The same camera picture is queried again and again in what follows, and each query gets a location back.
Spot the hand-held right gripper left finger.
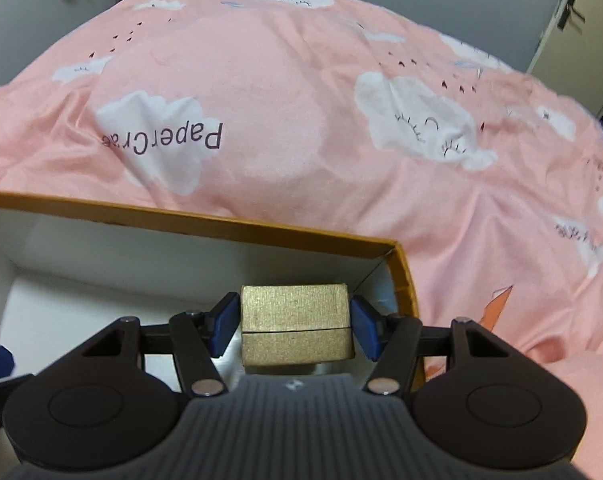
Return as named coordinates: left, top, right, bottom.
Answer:
left=82, top=292, right=242, bottom=398

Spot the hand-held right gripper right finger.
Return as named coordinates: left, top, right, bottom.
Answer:
left=350, top=295, right=510, bottom=397

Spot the gold cardboard box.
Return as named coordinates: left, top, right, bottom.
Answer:
left=240, top=284, right=356, bottom=367

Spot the black door handle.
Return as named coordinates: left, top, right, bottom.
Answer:
left=556, top=0, right=586, bottom=31

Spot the white door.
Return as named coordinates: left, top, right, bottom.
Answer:
left=526, top=0, right=603, bottom=117

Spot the pink cloud-print blanket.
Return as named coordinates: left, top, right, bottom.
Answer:
left=0, top=0, right=603, bottom=480

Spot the orange cardboard storage box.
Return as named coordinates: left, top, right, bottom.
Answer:
left=0, top=190, right=427, bottom=396

